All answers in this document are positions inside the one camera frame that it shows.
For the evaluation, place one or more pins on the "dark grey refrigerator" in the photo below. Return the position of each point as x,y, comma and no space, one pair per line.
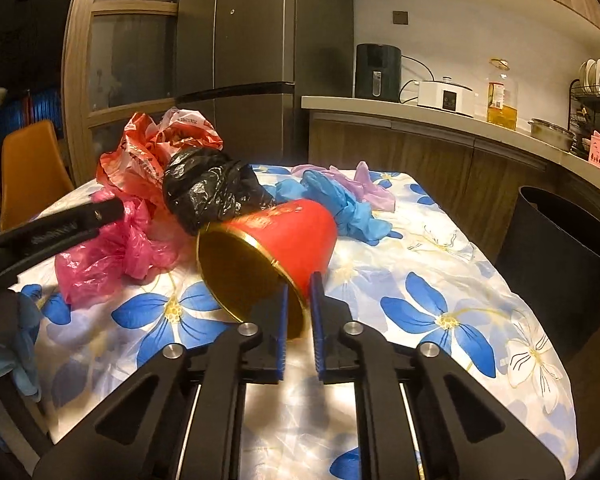
260,35

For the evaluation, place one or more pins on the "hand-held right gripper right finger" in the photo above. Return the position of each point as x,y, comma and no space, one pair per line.
316,332

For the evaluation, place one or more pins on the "kitchen counter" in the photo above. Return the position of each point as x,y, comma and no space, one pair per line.
430,160

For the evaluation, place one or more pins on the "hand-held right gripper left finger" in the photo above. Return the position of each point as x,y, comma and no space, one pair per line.
281,332

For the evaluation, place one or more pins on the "black air fryer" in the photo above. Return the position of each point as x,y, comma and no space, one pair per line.
377,72

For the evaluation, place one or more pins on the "red paper cup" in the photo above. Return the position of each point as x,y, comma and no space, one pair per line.
290,235

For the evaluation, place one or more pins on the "orange plastic bag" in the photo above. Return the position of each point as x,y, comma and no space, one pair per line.
140,155

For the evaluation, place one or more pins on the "cooking oil bottle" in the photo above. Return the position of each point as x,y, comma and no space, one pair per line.
501,105

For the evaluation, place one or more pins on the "white rice cooker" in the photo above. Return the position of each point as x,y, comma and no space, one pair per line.
445,95

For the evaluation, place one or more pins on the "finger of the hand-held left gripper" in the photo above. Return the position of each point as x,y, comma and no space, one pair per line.
80,217

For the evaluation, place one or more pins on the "blue ribbed panel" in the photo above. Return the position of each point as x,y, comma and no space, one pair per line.
30,110

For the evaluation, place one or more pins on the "pink plastic bag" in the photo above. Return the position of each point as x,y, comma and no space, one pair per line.
105,255

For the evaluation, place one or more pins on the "black plastic bag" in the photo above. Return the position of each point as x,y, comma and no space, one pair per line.
205,185

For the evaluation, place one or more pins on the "orange chair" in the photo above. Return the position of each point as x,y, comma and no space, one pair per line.
30,170

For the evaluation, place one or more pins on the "blue floral tablecloth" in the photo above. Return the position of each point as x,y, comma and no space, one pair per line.
430,270

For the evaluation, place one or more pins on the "black trash bin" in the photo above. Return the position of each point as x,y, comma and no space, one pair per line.
555,270

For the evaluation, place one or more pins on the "person's left hand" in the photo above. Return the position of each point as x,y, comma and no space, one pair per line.
15,350

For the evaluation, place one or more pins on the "black dish rack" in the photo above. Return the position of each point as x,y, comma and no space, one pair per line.
595,100

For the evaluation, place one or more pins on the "metal pot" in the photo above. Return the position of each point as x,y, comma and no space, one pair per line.
550,135

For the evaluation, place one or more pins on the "blue rubber glove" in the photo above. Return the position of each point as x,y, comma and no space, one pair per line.
350,210

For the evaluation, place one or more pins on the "dark wall outlet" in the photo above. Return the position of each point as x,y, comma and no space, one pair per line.
400,17

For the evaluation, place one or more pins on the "wooden glass-door cabinet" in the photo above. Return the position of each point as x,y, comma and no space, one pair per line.
130,50

